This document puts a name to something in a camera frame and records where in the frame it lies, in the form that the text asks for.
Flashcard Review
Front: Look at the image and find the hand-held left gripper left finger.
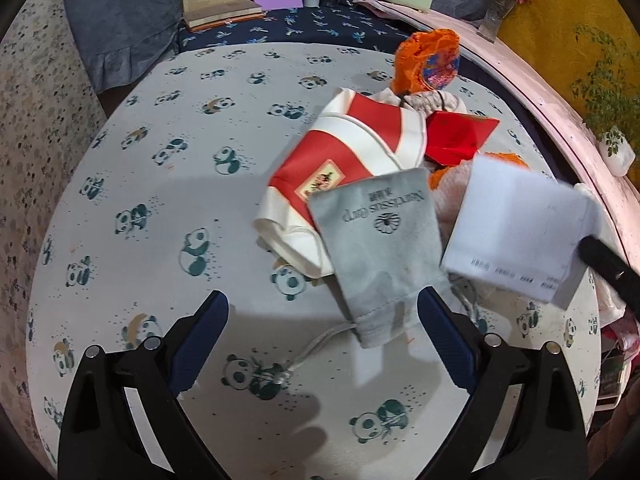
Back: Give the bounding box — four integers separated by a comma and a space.
57, 290, 231, 480

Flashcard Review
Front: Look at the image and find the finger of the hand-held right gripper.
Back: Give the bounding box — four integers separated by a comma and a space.
577, 234, 640, 313

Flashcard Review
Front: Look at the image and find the white paper box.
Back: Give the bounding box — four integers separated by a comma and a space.
439, 152, 598, 311

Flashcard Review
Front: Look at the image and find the grey velvet drawstring pouch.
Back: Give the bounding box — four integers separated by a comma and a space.
282, 167, 481, 378

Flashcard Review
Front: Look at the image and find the floral patterned cloth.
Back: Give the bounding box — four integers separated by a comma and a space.
0, 0, 108, 461

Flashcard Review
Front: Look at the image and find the navy printed cloth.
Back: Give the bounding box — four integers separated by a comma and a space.
177, 2, 416, 54

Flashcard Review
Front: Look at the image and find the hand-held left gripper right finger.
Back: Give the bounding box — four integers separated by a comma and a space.
417, 285, 588, 480

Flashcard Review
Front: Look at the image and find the orange wrapper with blue print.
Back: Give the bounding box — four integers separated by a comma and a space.
390, 30, 462, 95

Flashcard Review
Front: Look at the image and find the green leafy plant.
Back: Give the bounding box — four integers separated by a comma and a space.
570, 22, 640, 146

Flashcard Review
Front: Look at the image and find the red and white bag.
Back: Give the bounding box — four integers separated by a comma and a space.
254, 87, 430, 278

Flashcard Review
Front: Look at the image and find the blue-grey cloth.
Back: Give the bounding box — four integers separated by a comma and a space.
60, 0, 536, 93

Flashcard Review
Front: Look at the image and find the yellow cloth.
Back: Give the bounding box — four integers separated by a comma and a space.
497, 0, 640, 126

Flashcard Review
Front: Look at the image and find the panda print sheet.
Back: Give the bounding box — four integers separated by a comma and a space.
25, 42, 603, 480

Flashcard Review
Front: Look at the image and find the plain orange plastic wrapper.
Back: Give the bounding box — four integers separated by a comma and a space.
427, 152, 531, 187

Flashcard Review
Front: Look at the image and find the beige drawstring pouch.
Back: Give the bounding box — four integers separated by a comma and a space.
375, 87, 468, 122

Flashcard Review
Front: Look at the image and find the pink fluffy cloth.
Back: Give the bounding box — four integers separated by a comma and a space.
432, 160, 482, 228

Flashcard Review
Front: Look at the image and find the red paper box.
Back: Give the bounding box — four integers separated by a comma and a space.
425, 110, 501, 167

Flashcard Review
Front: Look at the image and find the white plant pot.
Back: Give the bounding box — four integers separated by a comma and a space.
597, 127, 637, 178

